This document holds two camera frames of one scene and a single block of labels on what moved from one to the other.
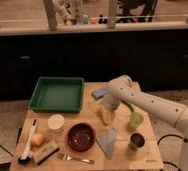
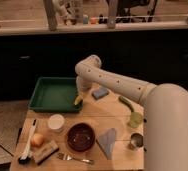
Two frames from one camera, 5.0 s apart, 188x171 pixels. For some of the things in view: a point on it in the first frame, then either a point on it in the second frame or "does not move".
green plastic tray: [57, 95] does not move
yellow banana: [107, 116] → [77, 99]
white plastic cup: [56, 121] does not move
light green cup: [136, 119] does not move
